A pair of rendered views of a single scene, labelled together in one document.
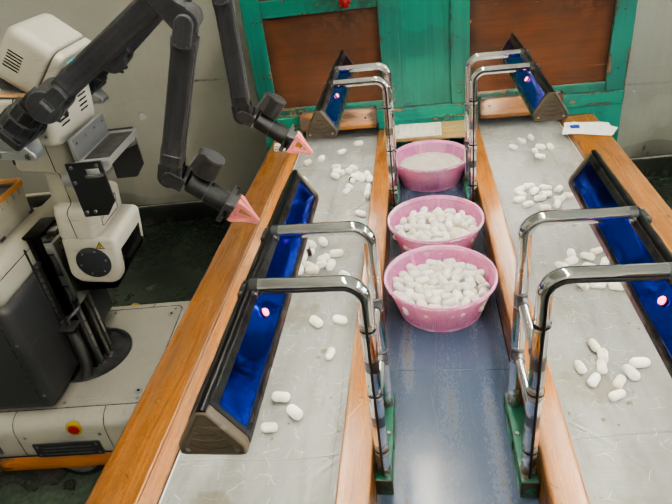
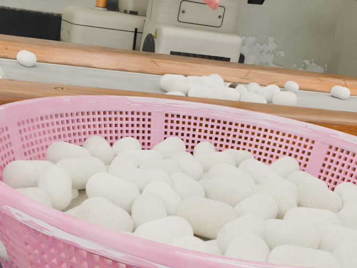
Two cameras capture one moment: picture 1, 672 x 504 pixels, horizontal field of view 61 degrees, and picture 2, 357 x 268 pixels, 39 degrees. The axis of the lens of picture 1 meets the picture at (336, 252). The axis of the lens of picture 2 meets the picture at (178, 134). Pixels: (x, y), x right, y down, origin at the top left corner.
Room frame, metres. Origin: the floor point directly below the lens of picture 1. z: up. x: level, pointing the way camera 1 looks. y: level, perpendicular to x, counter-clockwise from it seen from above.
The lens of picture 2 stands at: (0.96, -0.46, 0.84)
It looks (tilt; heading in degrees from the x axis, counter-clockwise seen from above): 13 degrees down; 61
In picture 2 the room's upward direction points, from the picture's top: 8 degrees clockwise
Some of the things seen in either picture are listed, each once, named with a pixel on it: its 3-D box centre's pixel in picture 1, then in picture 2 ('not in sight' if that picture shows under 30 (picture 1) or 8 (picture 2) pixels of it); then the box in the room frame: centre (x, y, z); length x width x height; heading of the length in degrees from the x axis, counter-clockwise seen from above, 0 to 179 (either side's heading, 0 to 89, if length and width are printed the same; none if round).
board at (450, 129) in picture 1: (428, 131); not in sight; (2.03, -0.41, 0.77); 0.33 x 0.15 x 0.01; 80
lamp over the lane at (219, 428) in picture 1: (265, 273); not in sight; (0.74, 0.11, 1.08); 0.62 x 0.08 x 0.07; 170
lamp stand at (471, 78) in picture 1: (497, 133); not in sight; (1.61, -0.53, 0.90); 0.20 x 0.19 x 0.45; 170
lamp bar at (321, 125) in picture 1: (333, 87); not in sight; (1.70, -0.06, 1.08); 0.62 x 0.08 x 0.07; 170
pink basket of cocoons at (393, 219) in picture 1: (435, 231); not in sight; (1.38, -0.29, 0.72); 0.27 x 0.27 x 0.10
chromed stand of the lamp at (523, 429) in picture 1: (579, 356); not in sight; (0.65, -0.36, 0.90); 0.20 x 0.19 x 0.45; 170
